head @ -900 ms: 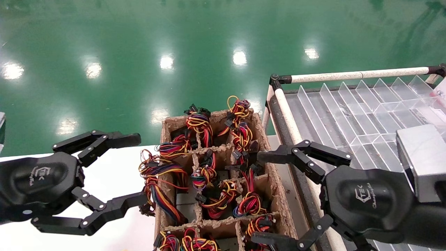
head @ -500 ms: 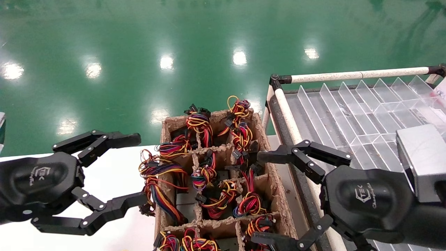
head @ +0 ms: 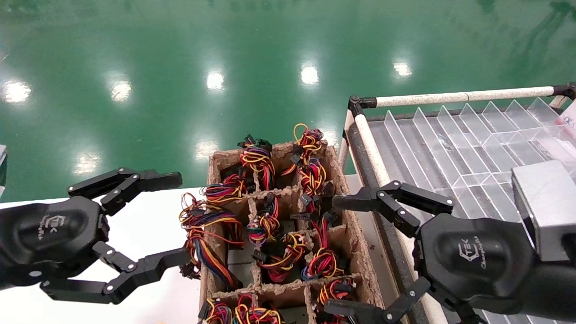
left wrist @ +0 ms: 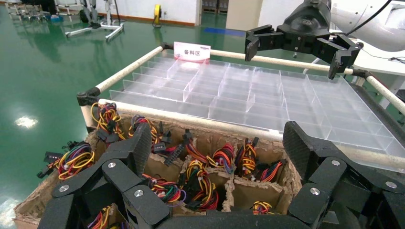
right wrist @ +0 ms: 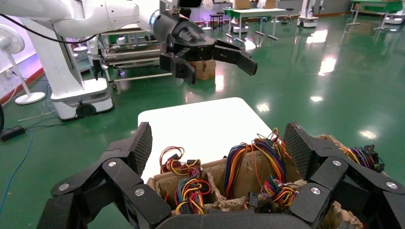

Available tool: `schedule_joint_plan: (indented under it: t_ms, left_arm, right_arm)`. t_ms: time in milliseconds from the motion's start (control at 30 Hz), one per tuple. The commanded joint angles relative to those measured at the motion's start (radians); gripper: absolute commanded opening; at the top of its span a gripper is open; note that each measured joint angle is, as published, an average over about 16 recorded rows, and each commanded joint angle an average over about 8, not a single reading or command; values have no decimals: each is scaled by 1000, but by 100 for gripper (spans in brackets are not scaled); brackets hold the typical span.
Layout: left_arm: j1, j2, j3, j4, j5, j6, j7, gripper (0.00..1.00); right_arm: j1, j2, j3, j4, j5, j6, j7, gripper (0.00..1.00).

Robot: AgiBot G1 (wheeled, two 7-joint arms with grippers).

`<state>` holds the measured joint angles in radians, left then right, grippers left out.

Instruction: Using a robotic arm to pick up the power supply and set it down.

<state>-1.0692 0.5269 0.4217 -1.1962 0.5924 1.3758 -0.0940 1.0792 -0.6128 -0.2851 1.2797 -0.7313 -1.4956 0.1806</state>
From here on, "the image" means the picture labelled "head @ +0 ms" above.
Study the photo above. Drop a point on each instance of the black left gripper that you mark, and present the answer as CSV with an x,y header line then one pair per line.
x,y
49,234

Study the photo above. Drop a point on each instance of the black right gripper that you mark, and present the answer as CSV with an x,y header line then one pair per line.
x,y
477,256

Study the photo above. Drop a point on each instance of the white rack leg pipe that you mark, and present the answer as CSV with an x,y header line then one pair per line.
x,y
344,150

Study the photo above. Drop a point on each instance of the brown pulp divider tray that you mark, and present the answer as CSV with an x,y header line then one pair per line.
x,y
360,252

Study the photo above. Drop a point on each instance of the clear acrylic divider tray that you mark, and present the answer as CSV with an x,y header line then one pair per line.
x,y
472,148

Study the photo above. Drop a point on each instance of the short white rack pipe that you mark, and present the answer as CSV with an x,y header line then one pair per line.
x,y
559,102

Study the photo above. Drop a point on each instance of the black pipe corner connector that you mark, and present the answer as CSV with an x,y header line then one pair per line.
x,y
564,90
357,104

